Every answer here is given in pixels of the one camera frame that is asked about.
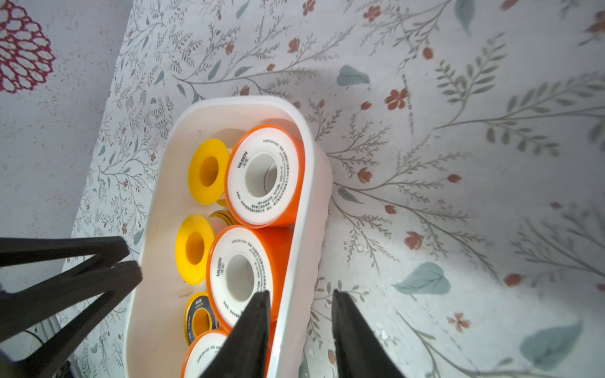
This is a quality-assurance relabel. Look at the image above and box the white plastic storage box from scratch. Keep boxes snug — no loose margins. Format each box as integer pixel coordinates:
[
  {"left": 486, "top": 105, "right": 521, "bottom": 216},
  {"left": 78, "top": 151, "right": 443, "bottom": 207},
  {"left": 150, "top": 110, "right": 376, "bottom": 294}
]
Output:
[{"left": 124, "top": 95, "right": 333, "bottom": 377}]

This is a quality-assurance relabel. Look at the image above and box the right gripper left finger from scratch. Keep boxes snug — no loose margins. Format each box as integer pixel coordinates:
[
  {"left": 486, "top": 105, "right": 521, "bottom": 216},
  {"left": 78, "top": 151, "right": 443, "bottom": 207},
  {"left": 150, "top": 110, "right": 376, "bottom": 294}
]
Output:
[{"left": 199, "top": 291, "right": 271, "bottom": 378}]

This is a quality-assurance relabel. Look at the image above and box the orange tape roll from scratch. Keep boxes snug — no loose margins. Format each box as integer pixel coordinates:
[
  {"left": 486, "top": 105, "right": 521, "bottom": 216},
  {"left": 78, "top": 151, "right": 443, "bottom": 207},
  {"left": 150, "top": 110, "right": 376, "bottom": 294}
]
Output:
[
  {"left": 181, "top": 330, "right": 228, "bottom": 378},
  {"left": 206, "top": 225, "right": 293, "bottom": 331},
  {"left": 225, "top": 124, "right": 306, "bottom": 228}
]

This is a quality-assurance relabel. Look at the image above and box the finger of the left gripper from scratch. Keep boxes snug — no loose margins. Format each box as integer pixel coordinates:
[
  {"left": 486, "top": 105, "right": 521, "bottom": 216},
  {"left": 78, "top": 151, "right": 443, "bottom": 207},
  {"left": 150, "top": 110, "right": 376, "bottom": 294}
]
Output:
[
  {"left": 1, "top": 236, "right": 129, "bottom": 267},
  {"left": 1, "top": 261, "right": 143, "bottom": 377}
]

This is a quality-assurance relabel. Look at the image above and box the black yellow tape roll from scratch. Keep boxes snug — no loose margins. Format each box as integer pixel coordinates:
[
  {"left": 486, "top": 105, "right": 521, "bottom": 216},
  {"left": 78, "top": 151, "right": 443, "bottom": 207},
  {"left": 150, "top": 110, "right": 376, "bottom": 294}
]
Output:
[
  {"left": 210, "top": 210, "right": 239, "bottom": 227},
  {"left": 184, "top": 292, "right": 220, "bottom": 345}
]

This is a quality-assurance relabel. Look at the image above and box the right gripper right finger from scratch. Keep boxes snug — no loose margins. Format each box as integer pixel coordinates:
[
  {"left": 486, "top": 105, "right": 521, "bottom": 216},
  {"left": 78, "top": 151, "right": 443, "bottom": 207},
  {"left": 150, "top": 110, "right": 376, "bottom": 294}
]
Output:
[{"left": 332, "top": 291, "right": 404, "bottom": 378}]

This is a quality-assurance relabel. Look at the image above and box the yellow tape roll top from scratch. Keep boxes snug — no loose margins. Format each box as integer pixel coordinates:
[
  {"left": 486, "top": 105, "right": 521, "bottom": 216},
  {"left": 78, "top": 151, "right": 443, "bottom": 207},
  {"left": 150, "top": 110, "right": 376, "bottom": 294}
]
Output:
[{"left": 187, "top": 139, "right": 231, "bottom": 207}]

